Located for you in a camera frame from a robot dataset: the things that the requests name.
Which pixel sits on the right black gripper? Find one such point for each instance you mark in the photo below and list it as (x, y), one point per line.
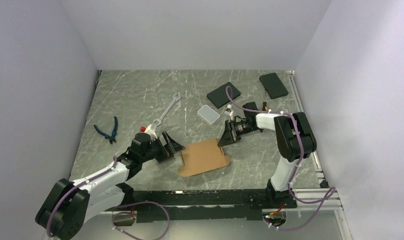
(229, 135)

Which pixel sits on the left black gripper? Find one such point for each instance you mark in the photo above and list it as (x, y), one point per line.
(168, 150)

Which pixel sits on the brown cardboard box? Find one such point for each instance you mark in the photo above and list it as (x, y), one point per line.
(202, 157)

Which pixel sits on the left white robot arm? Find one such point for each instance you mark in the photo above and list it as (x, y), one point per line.
(72, 203)

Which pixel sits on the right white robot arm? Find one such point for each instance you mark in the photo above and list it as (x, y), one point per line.
(294, 136)

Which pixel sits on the silver open-end wrench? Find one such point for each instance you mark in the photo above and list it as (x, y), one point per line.
(158, 121)

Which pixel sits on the yellow black screwdriver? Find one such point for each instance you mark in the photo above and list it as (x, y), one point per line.
(264, 103)

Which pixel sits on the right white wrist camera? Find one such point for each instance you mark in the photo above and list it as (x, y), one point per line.
(229, 111)

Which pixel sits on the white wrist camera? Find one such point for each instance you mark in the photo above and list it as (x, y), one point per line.
(150, 130)
(229, 111)

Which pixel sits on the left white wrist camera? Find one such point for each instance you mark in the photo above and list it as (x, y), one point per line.
(150, 130)

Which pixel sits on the black flat network switch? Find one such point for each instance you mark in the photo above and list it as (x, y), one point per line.
(218, 97)

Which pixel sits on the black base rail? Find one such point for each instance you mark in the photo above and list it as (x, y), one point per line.
(248, 204)

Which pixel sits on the black ported switch box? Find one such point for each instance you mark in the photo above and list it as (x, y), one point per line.
(273, 85)

